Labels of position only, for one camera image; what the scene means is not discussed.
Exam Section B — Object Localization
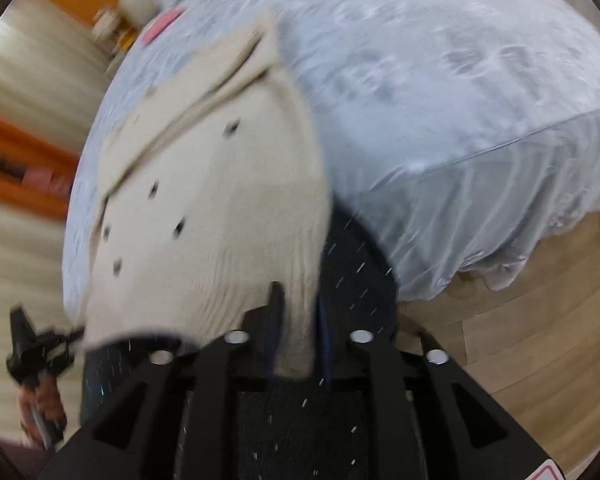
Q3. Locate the white feather table lamp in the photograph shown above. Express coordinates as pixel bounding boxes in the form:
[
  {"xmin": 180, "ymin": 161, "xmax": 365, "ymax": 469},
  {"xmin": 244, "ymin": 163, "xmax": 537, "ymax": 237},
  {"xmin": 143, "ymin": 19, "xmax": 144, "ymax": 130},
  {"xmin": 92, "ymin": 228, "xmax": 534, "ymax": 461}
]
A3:
[{"xmin": 92, "ymin": 6, "xmax": 126, "ymax": 43}]

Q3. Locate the person's left hand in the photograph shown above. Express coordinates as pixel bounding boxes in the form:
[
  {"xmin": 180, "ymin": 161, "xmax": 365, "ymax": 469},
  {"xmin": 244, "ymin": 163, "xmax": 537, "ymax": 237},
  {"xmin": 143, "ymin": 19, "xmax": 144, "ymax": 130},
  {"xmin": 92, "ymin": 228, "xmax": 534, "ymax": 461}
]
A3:
[{"xmin": 19, "ymin": 372, "xmax": 67, "ymax": 448}]

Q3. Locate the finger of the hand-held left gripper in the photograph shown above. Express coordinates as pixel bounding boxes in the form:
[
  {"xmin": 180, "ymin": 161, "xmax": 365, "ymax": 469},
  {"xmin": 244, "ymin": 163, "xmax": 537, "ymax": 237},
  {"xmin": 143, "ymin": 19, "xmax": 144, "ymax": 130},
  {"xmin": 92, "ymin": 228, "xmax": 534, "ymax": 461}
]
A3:
[{"xmin": 52, "ymin": 326, "xmax": 87, "ymax": 368}]

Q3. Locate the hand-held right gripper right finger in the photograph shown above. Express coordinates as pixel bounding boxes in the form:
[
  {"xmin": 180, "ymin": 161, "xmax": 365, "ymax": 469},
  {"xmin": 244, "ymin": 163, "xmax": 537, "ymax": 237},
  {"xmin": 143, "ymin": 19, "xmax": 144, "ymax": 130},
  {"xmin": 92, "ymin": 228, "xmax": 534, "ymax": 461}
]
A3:
[{"xmin": 316, "ymin": 296, "xmax": 567, "ymax": 480}]

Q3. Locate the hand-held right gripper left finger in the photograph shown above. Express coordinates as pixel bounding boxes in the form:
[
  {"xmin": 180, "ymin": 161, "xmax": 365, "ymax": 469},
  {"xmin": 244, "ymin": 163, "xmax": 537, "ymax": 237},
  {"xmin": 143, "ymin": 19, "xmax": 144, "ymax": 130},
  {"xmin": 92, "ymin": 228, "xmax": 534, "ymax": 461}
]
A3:
[{"xmin": 40, "ymin": 281, "xmax": 287, "ymax": 480}]

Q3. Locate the bed with butterfly cover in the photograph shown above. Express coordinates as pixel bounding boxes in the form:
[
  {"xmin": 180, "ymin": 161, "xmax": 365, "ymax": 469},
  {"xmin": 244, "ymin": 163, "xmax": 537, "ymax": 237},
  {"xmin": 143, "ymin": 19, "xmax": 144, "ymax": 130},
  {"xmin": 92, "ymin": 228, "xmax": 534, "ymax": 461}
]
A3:
[{"xmin": 62, "ymin": 0, "xmax": 600, "ymax": 311}]

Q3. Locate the person's dark speckled clothing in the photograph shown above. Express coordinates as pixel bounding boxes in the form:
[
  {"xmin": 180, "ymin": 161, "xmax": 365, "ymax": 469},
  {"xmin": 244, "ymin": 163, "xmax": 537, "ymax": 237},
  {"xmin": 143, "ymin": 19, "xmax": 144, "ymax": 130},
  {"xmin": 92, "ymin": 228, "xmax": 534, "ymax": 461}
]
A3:
[{"xmin": 80, "ymin": 205, "xmax": 421, "ymax": 480}]

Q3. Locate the beige pleated curtain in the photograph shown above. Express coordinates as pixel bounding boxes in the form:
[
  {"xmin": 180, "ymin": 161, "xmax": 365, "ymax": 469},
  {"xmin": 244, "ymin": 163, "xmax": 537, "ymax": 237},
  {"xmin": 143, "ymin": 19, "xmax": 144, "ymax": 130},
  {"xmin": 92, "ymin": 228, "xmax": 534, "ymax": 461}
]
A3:
[
  {"xmin": 0, "ymin": 0, "xmax": 112, "ymax": 128},
  {"xmin": 0, "ymin": 200, "xmax": 87, "ymax": 411}
]

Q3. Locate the beige towel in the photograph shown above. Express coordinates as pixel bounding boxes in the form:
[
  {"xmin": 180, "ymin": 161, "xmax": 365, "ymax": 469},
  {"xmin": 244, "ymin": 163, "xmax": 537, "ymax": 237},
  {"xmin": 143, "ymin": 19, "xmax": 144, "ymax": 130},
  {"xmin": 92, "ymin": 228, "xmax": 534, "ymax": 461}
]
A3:
[{"xmin": 82, "ymin": 7, "xmax": 333, "ymax": 378}]

